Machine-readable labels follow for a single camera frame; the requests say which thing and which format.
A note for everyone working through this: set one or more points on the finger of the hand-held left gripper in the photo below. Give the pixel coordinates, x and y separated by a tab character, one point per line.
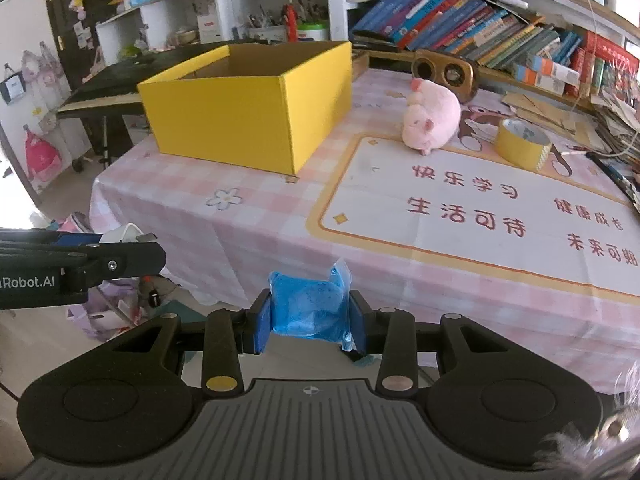
30	242
130	260

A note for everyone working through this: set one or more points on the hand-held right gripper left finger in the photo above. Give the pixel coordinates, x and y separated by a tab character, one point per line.
261	327

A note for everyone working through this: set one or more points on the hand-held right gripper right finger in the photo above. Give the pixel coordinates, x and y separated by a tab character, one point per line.
358	325

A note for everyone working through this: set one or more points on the blue plastic bag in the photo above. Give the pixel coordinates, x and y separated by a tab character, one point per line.
305	305

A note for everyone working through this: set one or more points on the yellow cardboard box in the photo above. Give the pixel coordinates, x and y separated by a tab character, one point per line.
225	115

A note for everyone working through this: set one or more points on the purple pink bag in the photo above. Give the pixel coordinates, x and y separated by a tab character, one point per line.
115	310

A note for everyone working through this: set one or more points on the pink checkered tablecloth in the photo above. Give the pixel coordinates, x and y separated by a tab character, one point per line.
200	220

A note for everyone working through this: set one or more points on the pink backpack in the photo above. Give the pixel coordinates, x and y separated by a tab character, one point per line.
41	157

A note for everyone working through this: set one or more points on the black keyboard stand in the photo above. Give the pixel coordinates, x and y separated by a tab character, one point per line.
105	140

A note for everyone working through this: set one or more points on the dark hanging tote bag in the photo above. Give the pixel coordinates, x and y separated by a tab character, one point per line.
12	87

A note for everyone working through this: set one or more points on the pink hanging bags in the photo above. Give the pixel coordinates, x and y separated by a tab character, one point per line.
45	67

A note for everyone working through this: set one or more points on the black electronic keyboard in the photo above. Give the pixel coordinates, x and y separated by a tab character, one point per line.
100	80

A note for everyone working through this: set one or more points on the pink plush pig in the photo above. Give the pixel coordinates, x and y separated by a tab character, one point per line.
432	115

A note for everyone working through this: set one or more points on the yellow tape roll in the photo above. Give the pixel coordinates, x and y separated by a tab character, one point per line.
520	152

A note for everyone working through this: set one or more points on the black door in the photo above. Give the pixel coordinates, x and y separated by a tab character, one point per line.
65	5

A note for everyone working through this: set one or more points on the white box red label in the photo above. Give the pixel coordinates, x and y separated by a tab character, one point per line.
206	27

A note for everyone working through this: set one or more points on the white printed pen cup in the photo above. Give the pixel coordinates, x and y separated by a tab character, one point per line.
265	35

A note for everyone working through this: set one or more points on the wooden retro speaker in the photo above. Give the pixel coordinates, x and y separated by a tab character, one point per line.
445	75

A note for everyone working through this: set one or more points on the grey fluffy fur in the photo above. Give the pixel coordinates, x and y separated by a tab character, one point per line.
600	435

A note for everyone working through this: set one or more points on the cardboard pieces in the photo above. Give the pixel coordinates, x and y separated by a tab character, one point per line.
550	112

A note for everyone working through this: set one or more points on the white jar green lid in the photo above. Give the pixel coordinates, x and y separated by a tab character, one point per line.
313	32

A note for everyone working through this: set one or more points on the black pen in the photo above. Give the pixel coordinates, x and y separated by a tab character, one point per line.
610	172

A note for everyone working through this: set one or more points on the bunch of pens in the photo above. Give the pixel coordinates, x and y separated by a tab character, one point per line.
300	7

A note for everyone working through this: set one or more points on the long row of slanted books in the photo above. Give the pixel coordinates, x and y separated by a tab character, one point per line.
450	15

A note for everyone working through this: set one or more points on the stack of papers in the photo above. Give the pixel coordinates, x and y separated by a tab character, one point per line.
617	125

